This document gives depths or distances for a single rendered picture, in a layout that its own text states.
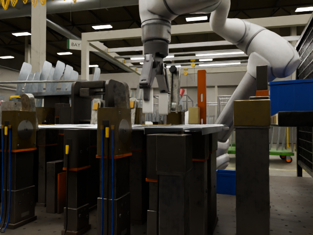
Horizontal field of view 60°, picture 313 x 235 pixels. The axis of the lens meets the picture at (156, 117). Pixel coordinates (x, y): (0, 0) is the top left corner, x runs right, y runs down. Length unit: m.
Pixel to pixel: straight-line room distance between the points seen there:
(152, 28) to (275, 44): 0.56
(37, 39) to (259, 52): 8.18
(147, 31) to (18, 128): 0.48
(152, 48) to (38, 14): 8.51
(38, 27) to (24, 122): 8.26
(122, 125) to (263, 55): 0.72
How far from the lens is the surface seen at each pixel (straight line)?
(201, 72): 1.00
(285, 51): 1.19
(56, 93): 1.43
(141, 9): 0.86
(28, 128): 0.93
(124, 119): 0.68
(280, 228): 0.93
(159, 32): 0.82
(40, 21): 9.18
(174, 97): 1.01
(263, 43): 1.21
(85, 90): 1.20
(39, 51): 8.91
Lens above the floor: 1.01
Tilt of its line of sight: 1 degrees up
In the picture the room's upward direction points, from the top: straight up
